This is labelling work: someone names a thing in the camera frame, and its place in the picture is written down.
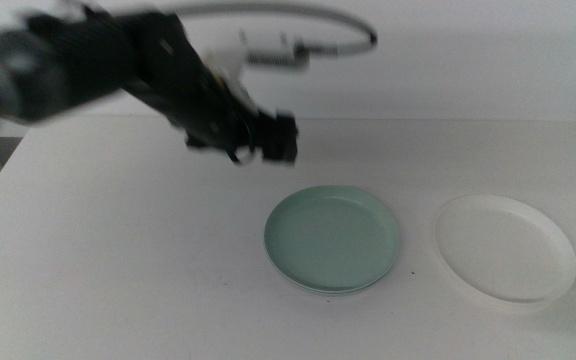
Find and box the white shallow bowl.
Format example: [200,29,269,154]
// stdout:
[433,193,576,305]

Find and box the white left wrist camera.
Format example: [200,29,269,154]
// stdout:
[202,29,312,114]

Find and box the grey left arm cable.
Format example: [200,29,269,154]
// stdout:
[162,1,380,57]

